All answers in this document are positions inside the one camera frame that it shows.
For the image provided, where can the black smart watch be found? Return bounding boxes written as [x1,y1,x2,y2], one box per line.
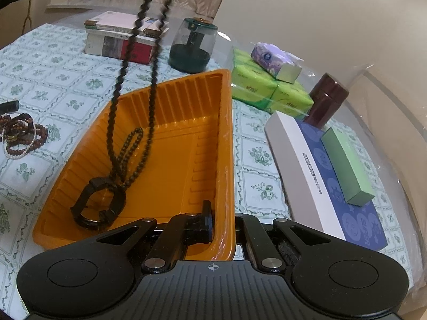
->
[70,177,126,231]

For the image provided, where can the long dark bead necklace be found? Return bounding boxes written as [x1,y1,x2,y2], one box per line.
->
[105,0,185,189]

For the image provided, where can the orange plastic tray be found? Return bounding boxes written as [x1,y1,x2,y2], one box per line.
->
[33,69,235,261]

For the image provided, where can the blue and white box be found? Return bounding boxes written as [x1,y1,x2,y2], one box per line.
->
[265,112,388,251]

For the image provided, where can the small green box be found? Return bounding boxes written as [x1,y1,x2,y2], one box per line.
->
[321,127,375,207]

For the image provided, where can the green tissue pack bundle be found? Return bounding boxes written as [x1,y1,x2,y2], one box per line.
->
[231,48,313,117]

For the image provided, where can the dark brown container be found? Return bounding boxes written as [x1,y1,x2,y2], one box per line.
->
[303,73,349,129]

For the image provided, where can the purple tissue pack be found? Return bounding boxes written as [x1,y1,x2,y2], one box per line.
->
[250,43,304,84]

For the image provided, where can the green floral tablecloth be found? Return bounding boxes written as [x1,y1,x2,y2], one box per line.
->
[0,22,415,317]

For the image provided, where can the stack of books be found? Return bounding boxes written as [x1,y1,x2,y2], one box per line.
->
[84,11,169,65]

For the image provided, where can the reddish brown bead bracelet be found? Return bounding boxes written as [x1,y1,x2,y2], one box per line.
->
[0,113,49,160]

